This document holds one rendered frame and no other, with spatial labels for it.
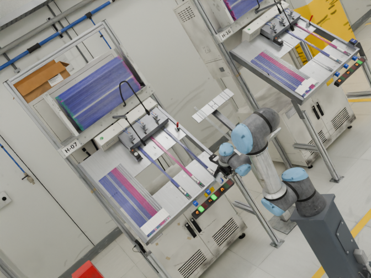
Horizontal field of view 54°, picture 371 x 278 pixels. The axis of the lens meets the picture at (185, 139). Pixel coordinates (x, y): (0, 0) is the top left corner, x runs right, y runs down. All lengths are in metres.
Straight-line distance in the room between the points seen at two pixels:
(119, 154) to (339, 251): 1.43
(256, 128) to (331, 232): 0.71
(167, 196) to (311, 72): 1.43
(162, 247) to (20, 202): 1.86
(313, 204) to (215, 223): 1.04
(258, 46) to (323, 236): 1.64
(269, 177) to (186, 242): 1.17
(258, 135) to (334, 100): 1.94
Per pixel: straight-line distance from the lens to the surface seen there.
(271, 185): 1.70
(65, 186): 4.01
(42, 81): 2.76
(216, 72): 3.28
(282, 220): 2.89
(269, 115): 1.55
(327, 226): 1.93
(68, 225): 4.11
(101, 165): 2.45
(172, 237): 2.61
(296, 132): 3.09
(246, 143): 1.49
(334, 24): 5.18
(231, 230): 2.84
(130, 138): 2.43
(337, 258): 2.09
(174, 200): 2.26
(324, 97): 3.31
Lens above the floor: 1.72
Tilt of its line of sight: 18 degrees down
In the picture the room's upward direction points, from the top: 33 degrees counter-clockwise
